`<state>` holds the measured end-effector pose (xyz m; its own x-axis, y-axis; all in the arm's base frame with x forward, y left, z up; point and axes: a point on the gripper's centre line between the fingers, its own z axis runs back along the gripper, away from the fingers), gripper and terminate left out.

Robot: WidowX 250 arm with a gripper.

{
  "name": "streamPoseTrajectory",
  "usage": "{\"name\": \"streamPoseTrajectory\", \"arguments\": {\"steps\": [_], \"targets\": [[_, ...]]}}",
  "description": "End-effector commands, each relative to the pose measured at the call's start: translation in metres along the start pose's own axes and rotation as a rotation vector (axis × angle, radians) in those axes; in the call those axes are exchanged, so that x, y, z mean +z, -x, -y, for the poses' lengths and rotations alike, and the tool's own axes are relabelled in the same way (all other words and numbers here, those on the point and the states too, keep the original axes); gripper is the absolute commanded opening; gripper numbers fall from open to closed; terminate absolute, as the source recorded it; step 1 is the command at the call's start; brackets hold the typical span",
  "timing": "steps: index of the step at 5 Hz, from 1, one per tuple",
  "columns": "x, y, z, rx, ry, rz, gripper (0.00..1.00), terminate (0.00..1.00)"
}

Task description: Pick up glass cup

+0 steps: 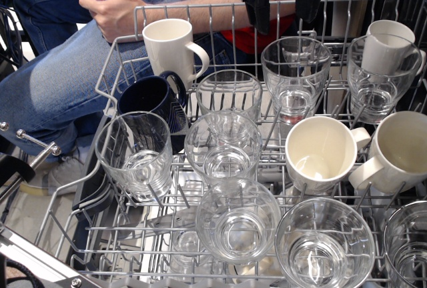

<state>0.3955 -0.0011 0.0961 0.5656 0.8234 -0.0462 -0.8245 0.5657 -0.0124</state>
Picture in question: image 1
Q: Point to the clear glass cup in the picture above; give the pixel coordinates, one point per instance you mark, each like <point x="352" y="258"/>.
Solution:
<point x="296" y="70"/>

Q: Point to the person's bare forearm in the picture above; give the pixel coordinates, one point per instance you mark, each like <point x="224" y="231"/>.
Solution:
<point x="204" y="15"/>

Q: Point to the person's bare hand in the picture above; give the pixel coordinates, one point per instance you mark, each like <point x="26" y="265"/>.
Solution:
<point x="114" y="18"/>

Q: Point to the red shirt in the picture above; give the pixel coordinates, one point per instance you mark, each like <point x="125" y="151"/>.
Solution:
<point x="249" y="40"/>

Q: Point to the clear glass back middle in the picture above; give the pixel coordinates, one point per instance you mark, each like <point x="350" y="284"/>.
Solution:
<point x="230" y="89"/>

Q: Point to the clear glass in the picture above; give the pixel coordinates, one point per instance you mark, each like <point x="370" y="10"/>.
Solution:
<point x="230" y="89"/>
<point x="373" y="96"/>
<point x="223" y="145"/>
<point x="236" y="221"/>
<point x="322" y="242"/>
<point x="135" y="152"/>

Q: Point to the white mug back right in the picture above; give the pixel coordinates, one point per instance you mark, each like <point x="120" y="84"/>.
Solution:
<point x="389" y="50"/>

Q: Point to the clear glass back right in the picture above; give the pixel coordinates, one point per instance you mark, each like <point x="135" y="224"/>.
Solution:
<point x="373" y="96"/>

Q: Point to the tall white mug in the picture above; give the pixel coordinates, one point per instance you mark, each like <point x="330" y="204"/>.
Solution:
<point x="170" y="47"/>

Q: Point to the cream mug centre right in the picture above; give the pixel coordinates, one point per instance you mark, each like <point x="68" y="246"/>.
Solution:
<point x="320" y="151"/>

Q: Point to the cream mug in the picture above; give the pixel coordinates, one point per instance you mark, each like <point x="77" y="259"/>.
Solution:
<point x="320" y="151"/>
<point x="397" y="156"/>

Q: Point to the dark blue mug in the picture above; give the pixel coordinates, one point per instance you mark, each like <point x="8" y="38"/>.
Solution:
<point x="164" y="95"/>

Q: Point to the cream mug far right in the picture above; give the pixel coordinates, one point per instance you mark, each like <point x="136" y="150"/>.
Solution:
<point x="397" y="156"/>

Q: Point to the clear glass front left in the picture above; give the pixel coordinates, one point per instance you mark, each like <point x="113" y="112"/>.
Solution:
<point x="135" y="152"/>

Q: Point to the clear glass front centre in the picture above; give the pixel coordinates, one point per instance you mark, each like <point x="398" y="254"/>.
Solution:
<point x="236" y="221"/>

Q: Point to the clear glass front right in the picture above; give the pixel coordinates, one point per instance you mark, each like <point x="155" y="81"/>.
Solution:
<point x="322" y="242"/>

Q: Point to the clear glass far right corner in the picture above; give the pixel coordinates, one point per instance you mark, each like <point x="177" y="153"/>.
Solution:
<point x="404" y="240"/>

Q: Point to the small clear glass lower rack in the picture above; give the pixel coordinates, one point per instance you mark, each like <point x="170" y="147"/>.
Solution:
<point x="188" y="253"/>

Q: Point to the grey sneaker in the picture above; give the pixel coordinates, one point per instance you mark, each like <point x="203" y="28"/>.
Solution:
<point x="68" y="171"/>

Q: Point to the grey wire dishwasher rack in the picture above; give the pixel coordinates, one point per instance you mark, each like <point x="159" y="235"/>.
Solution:
<point x="112" y="238"/>

